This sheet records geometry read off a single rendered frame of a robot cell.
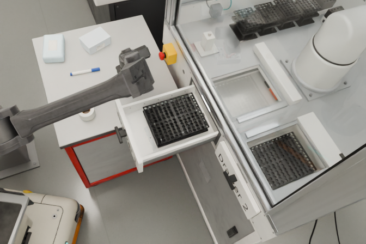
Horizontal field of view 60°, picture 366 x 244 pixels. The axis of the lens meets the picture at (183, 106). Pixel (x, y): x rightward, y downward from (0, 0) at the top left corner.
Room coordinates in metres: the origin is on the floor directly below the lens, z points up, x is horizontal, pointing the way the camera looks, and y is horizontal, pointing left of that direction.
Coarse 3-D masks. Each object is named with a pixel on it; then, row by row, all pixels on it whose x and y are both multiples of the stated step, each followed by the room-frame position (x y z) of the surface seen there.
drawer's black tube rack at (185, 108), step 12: (180, 96) 0.72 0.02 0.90; (156, 108) 0.64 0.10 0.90; (168, 108) 0.65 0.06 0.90; (180, 108) 0.66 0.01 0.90; (192, 108) 0.68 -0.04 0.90; (156, 120) 0.59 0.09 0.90; (168, 120) 0.60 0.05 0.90; (180, 120) 0.63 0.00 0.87; (192, 120) 0.62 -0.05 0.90; (156, 132) 0.55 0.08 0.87; (168, 132) 0.55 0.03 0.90; (180, 132) 0.57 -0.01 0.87; (192, 132) 0.57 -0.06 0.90; (156, 144) 0.50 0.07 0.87; (168, 144) 0.51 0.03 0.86
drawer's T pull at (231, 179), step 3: (225, 171) 0.43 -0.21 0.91; (225, 174) 0.42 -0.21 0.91; (234, 174) 0.43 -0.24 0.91; (225, 177) 0.41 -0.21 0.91; (228, 177) 0.41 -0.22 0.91; (231, 177) 0.42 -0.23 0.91; (234, 177) 0.42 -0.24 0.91; (228, 180) 0.40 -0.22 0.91; (231, 180) 0.40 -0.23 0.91; (234, 180) 0.41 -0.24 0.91; (228, 183) 0.39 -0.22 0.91; (231, 183) 0.39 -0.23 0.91; (231, 186) 0.38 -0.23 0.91; (231, 189) 0.37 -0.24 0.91
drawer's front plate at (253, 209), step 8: (224, 144) 0.53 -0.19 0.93; (216, 152) 0.53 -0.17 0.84; (224, 152) 0.50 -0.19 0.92; (224, 160) 0.49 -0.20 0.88; (232, 160) 0.47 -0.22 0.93; (224, 168) 0.47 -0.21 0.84; (232, 168) 0.45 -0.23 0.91; (240, 176) 0.42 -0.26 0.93; (240, 184) 0.39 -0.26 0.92; (240, 192) 0.38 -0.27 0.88; (248, 192) 0.37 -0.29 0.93; (240, 200) 0.36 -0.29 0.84; (248, 200) 0.34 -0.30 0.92; (248, 208) 0.32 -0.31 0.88; (256, 208) 0.32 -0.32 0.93; (248, 216) 0.31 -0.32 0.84
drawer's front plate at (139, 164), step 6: (120, 108) 0.59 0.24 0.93; (120, 114) 0.57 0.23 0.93; (120, 120) 0.57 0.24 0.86; (126, 120) 0.55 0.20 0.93; (126, 126) 0.52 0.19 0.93; (126, 132) 0.50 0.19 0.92; (132, 138) 0.48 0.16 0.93; (132, 144) 0.45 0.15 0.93; (132, 150) 0.44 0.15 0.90; (138, 150) 0.44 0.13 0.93; (138, 156) 0.41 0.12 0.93; (138, 162) 0.39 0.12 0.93; (138, 168) 0.39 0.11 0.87
